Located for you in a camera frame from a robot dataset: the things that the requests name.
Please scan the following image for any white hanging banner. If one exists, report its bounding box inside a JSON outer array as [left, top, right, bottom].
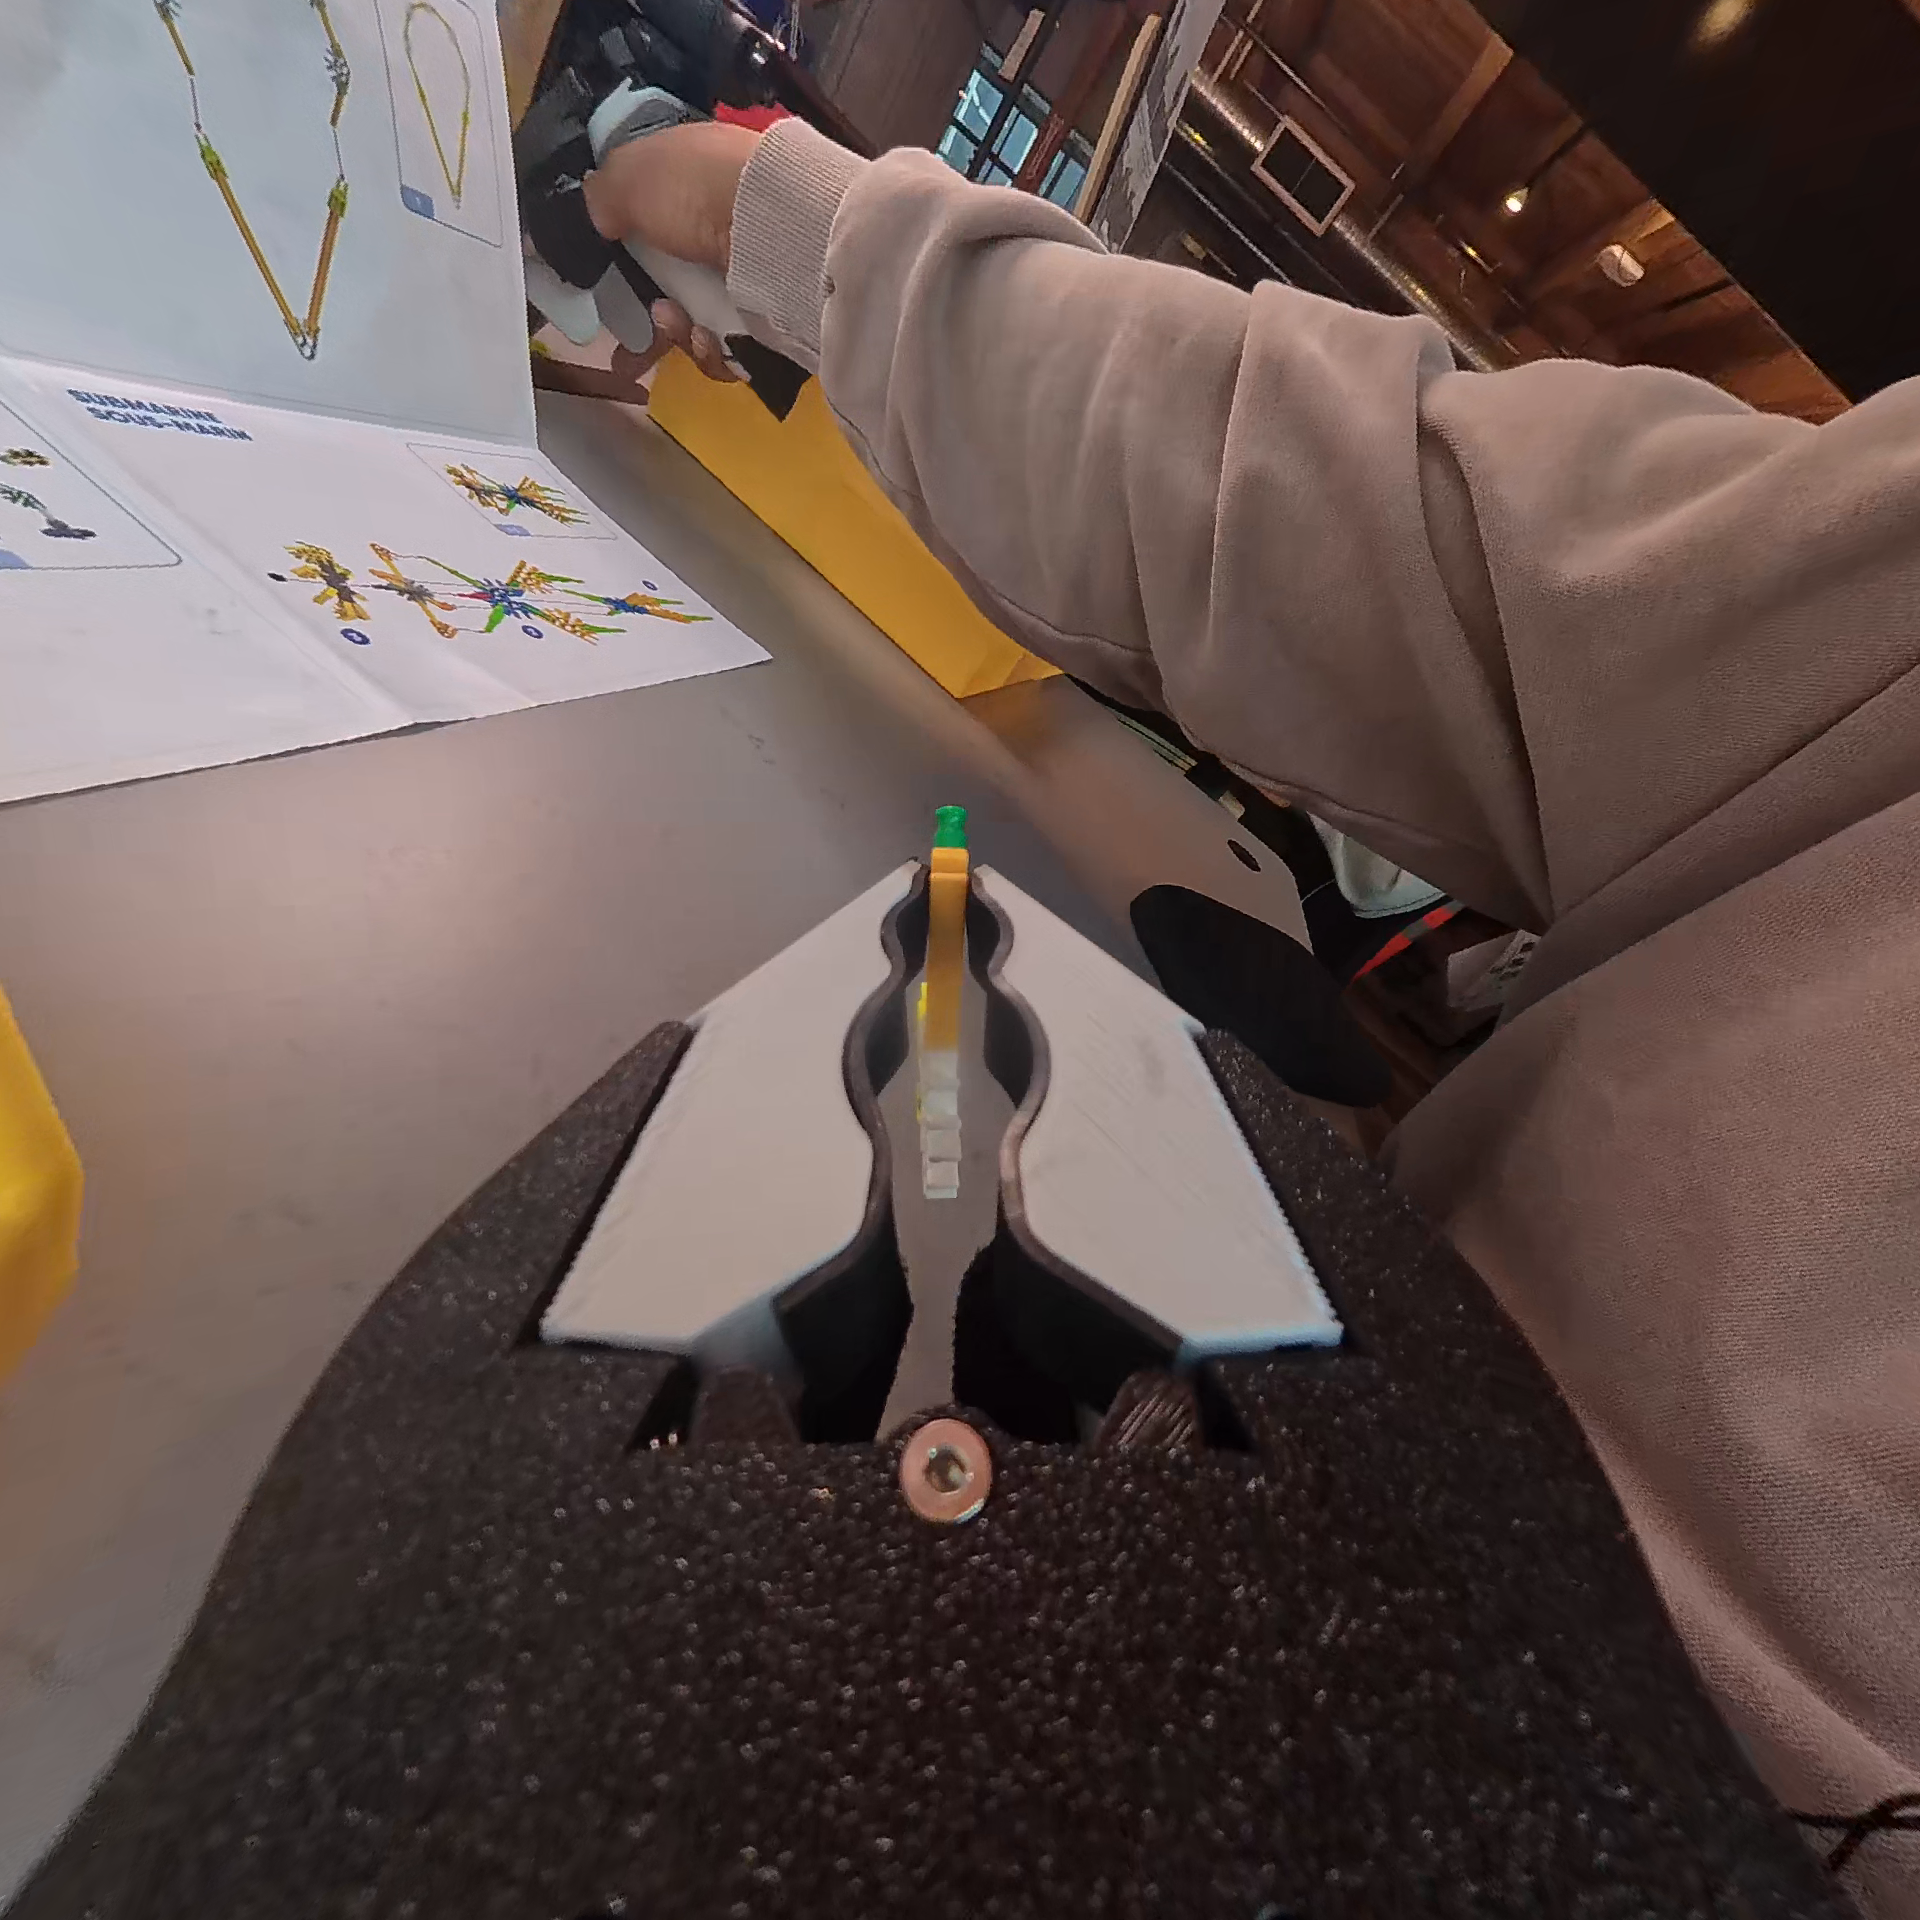
[[1082, 0, 1229, 256]]

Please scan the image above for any black padded cushion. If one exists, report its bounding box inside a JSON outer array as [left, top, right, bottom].
[[1131, 884, 1394, 1114]]

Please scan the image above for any toy construction model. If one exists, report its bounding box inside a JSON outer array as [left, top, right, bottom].
[[914, 806, 981, 1202]]

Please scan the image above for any person's right hand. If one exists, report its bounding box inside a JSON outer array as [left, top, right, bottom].
[[583, 120, 767, 386]]

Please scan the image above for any dark paned window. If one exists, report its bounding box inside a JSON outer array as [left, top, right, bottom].
[[939, 41, 1090, 211]]

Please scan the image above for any person's right forearm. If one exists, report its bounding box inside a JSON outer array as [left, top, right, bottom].
[[727, 119, 1920, 931]]

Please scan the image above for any silver ventilation duct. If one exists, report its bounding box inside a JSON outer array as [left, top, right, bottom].
[[1187, 70, 1519, 370]]

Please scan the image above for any toy instruction sheet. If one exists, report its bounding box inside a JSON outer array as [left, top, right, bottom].
[[0, 0, 775, 806]]

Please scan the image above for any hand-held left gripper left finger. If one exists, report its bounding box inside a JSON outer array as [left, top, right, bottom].
[[538, 859, 930, 1428]]

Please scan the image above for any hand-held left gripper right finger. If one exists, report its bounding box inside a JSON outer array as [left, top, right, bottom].
[[960, 866, 1341, 1428]]

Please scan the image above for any yellow plastic bin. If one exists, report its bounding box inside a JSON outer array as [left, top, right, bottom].
[[648, 343, 1064, 700], [0, 983, 84, 1380]]

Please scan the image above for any grey desk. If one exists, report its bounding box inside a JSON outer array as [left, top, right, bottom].
[[0, 387, 1399, 1877]]

